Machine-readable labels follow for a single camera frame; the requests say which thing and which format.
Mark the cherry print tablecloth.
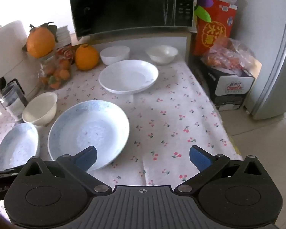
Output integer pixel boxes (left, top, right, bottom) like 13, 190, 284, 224
0, 60, 243, 186

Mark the red gift bag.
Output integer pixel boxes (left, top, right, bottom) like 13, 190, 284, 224
193, 0, 237, 56

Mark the grey refrigerator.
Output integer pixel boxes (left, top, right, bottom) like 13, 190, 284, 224
243, 0, 286, 121

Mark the small pale blue plate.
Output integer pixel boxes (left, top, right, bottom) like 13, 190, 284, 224
0, 123, 40, 171

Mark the stack of white dishes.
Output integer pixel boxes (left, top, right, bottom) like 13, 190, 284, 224
55, 25, 72, 49

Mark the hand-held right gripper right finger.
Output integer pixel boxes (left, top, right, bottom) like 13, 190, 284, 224
175, 145, 270, 194

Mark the black microwave oven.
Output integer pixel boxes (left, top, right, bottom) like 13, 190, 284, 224
67, 0, 198, 38

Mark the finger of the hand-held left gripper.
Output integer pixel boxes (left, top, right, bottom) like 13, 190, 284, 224
0, 163, 24, 202

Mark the straight-sided white bowl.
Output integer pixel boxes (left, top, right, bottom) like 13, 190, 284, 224
100, 45, 130, 66

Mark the white kitchen appliance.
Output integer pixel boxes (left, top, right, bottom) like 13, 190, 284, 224
0, 20, 42, 101

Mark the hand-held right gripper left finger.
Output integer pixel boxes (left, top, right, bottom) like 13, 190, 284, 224
15, 146, 110, 194

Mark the large pale blue plate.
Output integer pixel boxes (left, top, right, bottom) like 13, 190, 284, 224
48, 100, 130, 171

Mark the bag of small tangerines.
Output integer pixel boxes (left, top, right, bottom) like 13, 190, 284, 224
38, 52, 72, 91

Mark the black and white cardboard box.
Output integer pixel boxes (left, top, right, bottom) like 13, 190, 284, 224
188, 52, 263, 111

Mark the cream bowl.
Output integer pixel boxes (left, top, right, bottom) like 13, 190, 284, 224
22, 92, 58, 126

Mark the large orange with leaves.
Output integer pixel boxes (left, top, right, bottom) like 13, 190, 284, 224
22, 22, 58, 59

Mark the red printed can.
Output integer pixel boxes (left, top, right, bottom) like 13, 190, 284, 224
56, 48, 76, 65

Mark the clear glass cup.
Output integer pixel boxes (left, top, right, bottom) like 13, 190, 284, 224
0, 81, 29, 122

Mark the white plate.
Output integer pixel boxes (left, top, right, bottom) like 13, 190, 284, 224
98, 60, 159, 94

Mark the flared white bowl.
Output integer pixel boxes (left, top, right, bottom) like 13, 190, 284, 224
145, 45, 179, 65

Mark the plastic bag of oranges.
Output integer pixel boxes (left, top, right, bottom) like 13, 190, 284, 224
200, 37, 256, 77

